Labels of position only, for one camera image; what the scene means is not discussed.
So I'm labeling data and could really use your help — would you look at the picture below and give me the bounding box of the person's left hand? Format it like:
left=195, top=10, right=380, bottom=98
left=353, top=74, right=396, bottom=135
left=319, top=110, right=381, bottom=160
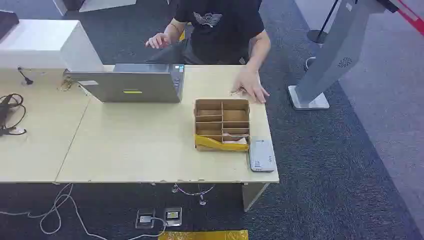
left=230, top=67, right=271, bottom=105

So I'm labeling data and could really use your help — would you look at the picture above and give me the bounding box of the person's right hand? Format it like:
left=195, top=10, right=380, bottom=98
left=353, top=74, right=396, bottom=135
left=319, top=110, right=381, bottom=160
left=145, top=32, right=172, bottom=50

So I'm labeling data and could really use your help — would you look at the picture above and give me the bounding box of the wooden divided card box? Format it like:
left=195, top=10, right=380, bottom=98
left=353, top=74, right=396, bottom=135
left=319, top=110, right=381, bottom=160
left=193, top=98, right=251, bottom=153

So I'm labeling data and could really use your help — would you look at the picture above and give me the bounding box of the grey laptop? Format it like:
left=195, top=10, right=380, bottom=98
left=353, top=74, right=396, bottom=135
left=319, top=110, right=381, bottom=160
left=63, top=63, right=186, bottom=104

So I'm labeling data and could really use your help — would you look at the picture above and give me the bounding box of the pale cards stack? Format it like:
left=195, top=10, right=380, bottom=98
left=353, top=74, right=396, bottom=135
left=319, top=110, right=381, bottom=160
left=222, top=133, right=249, bottom=145

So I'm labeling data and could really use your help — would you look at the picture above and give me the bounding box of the person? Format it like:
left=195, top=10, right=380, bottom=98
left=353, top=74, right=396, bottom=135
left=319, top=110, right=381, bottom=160
left=144, top=0, right=272, bottom=105

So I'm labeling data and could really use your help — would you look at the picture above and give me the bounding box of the white furniture base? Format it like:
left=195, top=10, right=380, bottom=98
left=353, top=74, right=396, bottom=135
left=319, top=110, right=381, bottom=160
left=52, top=0, right=137, bottom=16

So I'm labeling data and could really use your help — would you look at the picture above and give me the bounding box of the grey flat card reader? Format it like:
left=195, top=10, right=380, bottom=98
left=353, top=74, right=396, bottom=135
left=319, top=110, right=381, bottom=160
left=248, top=136, right=277, bottom=173

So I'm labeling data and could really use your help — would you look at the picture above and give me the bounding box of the grey kiosk stand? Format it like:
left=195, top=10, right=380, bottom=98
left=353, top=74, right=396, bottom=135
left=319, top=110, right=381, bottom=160
left=287, top=0, right=388, bottom=111

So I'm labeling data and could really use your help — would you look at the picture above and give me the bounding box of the pale desk leg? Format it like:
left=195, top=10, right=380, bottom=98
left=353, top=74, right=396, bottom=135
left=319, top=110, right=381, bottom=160
left=241, top=182, right=270, bottom=213

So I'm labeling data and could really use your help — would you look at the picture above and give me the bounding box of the white cabinet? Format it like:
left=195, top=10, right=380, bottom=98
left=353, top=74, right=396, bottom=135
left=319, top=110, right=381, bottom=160
left=0, top=19, right=106, bottom=72

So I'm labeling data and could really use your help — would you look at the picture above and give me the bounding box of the floor socket yellow label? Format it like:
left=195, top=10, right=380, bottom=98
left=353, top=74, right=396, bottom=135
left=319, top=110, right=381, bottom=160
left=163, top=206, right=183, bottom=228

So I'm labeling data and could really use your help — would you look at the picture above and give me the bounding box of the dark panel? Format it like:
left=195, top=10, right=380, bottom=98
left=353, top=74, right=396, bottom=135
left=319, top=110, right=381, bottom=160
left=0, top=10, right=20, bottom=41

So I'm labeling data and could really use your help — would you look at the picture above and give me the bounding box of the yellow floor sheet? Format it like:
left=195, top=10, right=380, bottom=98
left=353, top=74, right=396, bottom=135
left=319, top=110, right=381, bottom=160
left=157, top=229, right=250, bottom=240

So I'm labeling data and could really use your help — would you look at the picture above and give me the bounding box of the floor socket with plug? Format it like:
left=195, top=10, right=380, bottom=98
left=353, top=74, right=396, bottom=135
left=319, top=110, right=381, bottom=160
left=134, top=207, right=156, bottom=230

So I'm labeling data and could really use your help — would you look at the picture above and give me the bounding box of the red barrier strip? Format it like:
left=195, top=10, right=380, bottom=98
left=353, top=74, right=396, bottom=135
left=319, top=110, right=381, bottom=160
left=388, top=0, right=424, bottom=37

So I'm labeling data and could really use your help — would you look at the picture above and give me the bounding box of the black stanchion post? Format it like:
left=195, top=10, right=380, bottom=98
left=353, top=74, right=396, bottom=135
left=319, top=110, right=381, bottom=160
left=306, top=0, right=342, bottom=45

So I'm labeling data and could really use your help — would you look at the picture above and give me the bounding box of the gold tangled wire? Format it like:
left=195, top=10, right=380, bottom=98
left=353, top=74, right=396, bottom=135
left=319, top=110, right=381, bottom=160
left=58, top=77, right=78, bottom=93

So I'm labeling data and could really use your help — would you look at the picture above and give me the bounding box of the metal cable hook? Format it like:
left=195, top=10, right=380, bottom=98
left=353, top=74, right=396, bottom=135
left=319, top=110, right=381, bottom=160
left=171, top=183, right=217, bottom=207

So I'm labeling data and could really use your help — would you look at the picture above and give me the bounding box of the black plug with cable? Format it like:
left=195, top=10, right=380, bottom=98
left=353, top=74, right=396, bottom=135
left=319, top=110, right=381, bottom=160
left=17, top=67, right=34, bottom=86

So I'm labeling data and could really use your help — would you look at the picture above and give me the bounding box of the black cable bundle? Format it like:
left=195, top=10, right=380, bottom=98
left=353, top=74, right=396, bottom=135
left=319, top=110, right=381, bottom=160
left=0, top=93, right=28, bottom=137

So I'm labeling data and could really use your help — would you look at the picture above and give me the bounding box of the long white floor cable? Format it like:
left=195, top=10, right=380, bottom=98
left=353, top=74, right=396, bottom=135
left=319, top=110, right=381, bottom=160
left=0, top=183, right=167, bottom=240

